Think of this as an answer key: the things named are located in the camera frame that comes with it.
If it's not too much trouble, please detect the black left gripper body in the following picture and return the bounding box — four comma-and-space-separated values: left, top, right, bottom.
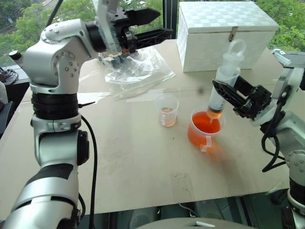
111, 6, 139, 53

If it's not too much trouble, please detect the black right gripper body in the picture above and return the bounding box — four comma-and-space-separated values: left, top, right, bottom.
233, 85, 273, 120

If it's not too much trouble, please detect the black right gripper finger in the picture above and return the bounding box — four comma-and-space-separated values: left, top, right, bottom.
234, 75, 257, 96
212, 80, 248, 109

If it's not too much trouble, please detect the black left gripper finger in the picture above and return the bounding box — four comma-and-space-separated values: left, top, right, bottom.
134, 28, 174, 46
128, 7, 161, 25

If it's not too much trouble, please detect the large clear plastic syringe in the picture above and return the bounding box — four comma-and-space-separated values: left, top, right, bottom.
206, 39, 247, 124

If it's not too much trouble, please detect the clear cup with red liquid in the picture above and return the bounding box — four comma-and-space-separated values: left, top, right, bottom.
187, 107, 226, 153

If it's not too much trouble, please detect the small syringe with white cap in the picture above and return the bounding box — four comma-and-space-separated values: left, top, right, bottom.
271, 48, 292, 66

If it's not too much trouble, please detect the small clear measuring cup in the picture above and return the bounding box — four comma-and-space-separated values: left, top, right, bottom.
155, 93, 180, 128

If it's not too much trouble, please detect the clear plastic bag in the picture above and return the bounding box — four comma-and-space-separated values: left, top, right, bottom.
97, 46, 176, 90

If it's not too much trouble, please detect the metal box latch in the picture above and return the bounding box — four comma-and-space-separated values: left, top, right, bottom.
228, 26, 238, 42

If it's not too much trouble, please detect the clear plastic pipette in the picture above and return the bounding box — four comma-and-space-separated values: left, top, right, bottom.
113, 77, 167, 101

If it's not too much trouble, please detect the white checkered lidded box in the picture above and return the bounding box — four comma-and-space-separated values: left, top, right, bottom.
176, 1, 280, 73

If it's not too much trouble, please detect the black round knob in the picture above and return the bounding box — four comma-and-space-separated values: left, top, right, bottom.
9, 49, 22, 61

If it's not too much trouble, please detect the grey rounded robot body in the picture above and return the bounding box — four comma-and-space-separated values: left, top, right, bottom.
134, 217, 259, 229

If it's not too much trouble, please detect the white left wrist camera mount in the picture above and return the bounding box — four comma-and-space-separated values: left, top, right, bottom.
92, 0, 120, 57

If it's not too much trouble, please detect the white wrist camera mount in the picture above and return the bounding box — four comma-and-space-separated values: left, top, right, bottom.
250, 104, 285, 127
92, 0, 120, 57

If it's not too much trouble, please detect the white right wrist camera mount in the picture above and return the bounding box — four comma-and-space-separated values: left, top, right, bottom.
250, 104, 285, 127

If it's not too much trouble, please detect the dark window frame post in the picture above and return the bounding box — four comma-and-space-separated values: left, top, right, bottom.
163, 0, 180, 41

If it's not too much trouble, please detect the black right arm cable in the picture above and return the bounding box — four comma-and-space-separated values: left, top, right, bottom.
261, 86, 293, 173

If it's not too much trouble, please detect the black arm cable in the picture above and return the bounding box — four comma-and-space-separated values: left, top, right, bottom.
80, 114, 98, 229
261, 86, 293, 173

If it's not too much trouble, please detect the white cable under table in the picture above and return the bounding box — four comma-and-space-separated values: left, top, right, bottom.
177, 202, 200, 218

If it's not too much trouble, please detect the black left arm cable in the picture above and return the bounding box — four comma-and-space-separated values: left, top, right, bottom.
80, 114, 98, 229

